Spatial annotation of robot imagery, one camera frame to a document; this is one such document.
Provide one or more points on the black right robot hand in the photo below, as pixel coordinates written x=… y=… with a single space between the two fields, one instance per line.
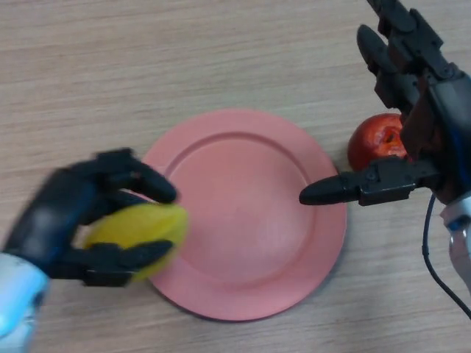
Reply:
x=441 y=117

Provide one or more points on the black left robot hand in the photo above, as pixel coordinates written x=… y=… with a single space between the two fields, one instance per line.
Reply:
x=48 y=220

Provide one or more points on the yellow starfruit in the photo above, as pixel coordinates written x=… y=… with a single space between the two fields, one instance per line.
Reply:
x=143 y=224

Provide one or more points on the pink round plate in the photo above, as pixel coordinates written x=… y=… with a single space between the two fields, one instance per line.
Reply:
x=254 y=220

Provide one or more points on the red apple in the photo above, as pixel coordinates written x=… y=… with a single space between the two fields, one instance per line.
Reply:
x=368 y=139

